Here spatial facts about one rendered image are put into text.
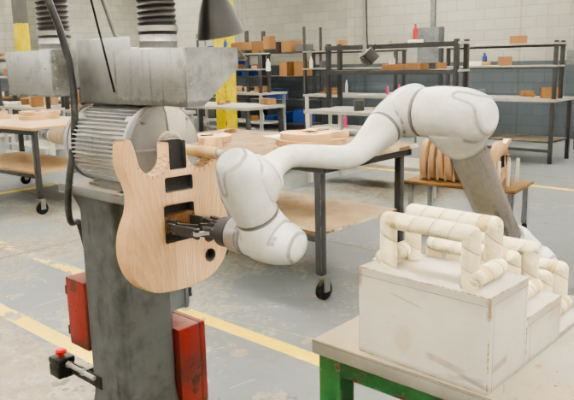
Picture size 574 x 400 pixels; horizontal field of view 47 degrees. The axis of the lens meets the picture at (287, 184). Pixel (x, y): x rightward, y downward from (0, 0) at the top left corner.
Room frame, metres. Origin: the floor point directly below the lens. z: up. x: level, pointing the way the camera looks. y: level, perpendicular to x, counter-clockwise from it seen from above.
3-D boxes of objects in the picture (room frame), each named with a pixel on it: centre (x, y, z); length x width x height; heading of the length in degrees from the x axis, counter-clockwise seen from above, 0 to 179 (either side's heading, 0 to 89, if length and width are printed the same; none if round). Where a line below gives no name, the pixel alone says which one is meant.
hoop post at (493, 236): (1.12, -0.37, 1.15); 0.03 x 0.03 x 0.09
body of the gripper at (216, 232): (1.57, 0.17, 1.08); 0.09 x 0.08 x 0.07; 48
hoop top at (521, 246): (1.29, -0.42, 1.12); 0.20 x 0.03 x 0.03; 46
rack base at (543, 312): (1.27, -0.39, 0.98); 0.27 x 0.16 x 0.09; 47
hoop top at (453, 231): (1.12, -0.25, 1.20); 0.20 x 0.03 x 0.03; 46
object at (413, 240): (1.24, -0.24, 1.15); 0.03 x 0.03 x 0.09
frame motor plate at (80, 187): (2.05, 0.53, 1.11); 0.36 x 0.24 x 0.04; 48
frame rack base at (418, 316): (1.15, -0.28, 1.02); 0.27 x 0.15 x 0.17; 47
